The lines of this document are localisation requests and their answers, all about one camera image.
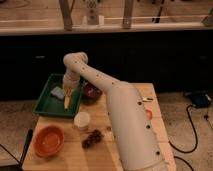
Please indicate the dark grape bunch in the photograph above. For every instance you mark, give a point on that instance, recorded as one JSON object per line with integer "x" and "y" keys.
{"x": 94, "y": 137}

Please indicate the grey blue sponge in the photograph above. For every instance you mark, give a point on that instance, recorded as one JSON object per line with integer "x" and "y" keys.
{"x": 58, "y": 93}

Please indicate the black power adapter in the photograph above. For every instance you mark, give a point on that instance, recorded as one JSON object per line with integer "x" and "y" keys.
{"x": 200, "y": 100}

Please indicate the right wooden post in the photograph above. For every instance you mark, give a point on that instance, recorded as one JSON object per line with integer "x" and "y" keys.
{"x": 127, "y": 14}

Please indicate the left wooden post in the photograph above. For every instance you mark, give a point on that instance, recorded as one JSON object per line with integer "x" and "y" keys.
{"x": 66, "y": 14}

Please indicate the white plastic cup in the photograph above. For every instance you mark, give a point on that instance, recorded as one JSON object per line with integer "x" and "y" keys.
{"x": 82, "y": 120}

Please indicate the red yellow apple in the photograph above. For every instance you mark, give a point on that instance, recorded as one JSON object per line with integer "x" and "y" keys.
{"x": 149, "y": 114}

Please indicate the green plastic tray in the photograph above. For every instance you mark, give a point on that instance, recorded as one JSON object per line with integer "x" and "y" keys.
{"x": 50, "y": 106}

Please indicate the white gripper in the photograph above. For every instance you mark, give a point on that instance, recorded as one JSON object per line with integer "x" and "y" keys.
{"x": 70, "y": 83}

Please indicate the orange bowl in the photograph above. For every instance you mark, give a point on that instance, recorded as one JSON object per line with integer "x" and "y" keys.
{"x": 48, "y": 141}

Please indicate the black white marker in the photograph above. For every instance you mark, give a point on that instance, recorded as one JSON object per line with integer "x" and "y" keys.
{"x": 147, "y": 99}

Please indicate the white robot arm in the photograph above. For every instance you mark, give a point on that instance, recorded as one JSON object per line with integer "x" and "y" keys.
{"x": 135, "y": 138}

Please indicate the dark red bowl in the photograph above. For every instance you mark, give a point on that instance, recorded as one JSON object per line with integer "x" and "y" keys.
{"x": 92, "y": 92}

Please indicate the wooden post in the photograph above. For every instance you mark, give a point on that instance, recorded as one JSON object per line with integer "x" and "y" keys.
{"x": 127, "y": 14}
{"x": 66, "y": 14}

